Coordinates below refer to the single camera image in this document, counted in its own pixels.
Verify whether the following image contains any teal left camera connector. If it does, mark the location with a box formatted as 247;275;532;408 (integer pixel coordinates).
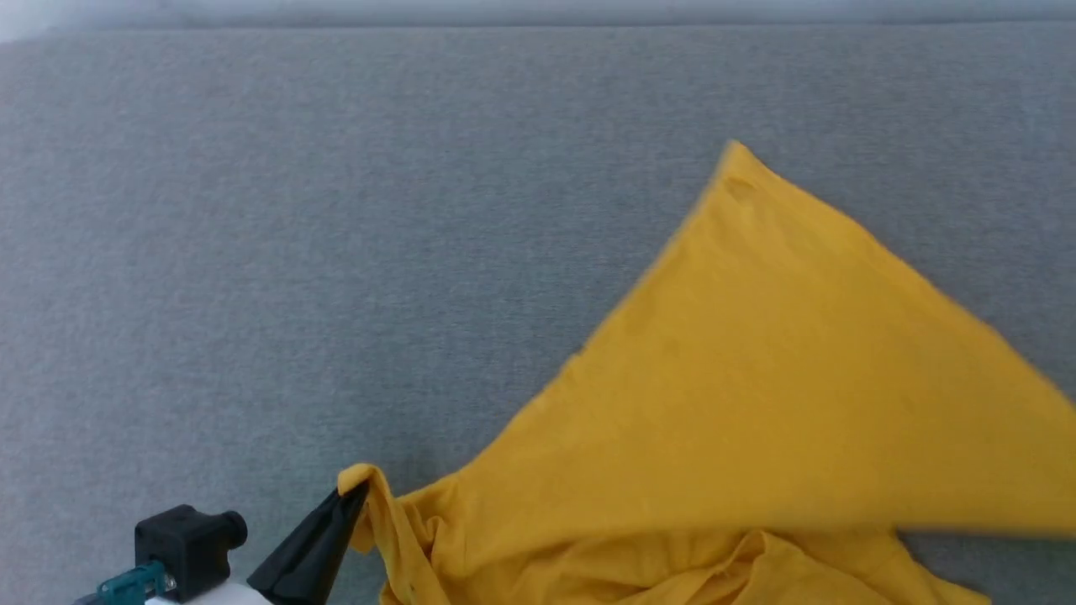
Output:
71;561;173;605

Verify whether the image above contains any grey fabric sofa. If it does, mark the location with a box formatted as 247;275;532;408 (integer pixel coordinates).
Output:
0;21;1076;605

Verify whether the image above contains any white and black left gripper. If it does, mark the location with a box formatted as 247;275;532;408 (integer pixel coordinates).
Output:
143;485;370;605

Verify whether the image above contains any yellow shirt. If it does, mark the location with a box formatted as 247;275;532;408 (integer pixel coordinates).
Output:
338;140;1076;605

